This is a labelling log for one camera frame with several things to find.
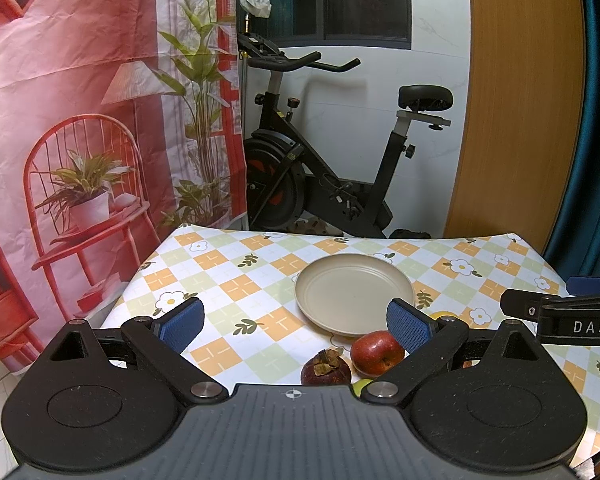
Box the beige round plate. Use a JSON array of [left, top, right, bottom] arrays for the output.
[[294, 254, 415, 337]]

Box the dark purple mangosteen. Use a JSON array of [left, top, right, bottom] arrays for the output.
[[300, 349, 352, 386]]

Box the teal curtain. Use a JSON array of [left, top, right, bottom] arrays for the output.
[[544, 0, 600, 280]]

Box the dark window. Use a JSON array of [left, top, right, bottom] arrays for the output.
[[249, 0, 412, 49]]

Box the yellow lemon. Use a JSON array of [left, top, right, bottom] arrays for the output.
[[430, 311, 457, 320]]

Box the wooden door panel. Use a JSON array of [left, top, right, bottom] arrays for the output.
[[444, 0, 585, 252]]

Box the red printed backdrop cloth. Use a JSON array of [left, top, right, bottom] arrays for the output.
[[0, 0, 246, 373]]

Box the black exercise bike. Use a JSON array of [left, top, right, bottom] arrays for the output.
[[238, 32, 454, 238]]

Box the green apple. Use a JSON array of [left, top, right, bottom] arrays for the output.
[[351, 378, 373, 398]]

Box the red apple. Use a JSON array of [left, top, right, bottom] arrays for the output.
[[350, 330, 405, 378]]

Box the checkered floral tablecloth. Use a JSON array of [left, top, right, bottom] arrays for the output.
[[99, 223, 600, 468]]

